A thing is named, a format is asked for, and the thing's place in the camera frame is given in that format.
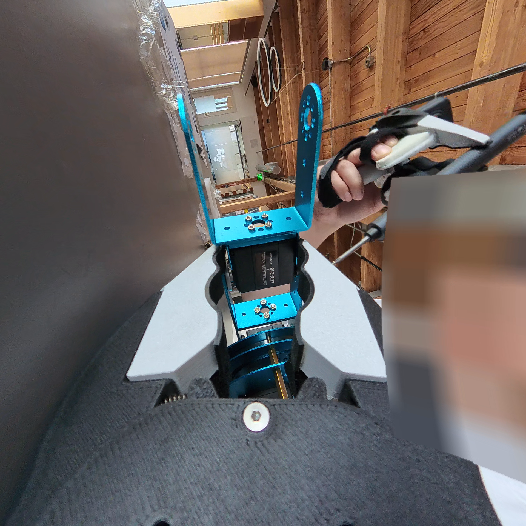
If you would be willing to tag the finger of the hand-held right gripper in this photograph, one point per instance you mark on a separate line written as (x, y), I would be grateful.
(452, 130)

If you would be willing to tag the dark grey electric screwdriver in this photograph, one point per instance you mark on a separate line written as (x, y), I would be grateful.
(509, 137)

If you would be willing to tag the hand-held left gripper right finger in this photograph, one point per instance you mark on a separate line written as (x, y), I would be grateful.
(341, 328)

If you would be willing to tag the grey electrical box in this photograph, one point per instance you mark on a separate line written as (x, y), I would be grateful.
(370, 61)
(327, 63)

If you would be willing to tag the dark grey desk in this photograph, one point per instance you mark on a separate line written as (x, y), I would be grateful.
(82, 205)

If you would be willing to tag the person's right forearm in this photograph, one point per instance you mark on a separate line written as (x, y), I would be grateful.
(322, 238)

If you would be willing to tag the plastic-wrapped stack of white boxes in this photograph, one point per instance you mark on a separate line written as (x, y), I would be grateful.
(164, 61)

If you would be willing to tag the person's right hand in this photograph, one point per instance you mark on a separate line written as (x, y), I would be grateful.
(349, 185)

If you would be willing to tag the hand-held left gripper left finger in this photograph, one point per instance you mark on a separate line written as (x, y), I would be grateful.
(172, 328)

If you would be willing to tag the long black metal rod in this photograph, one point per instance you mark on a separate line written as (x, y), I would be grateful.
(472, 84)

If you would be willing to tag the blue toy robot arm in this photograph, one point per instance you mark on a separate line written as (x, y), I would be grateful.
(305, 164)

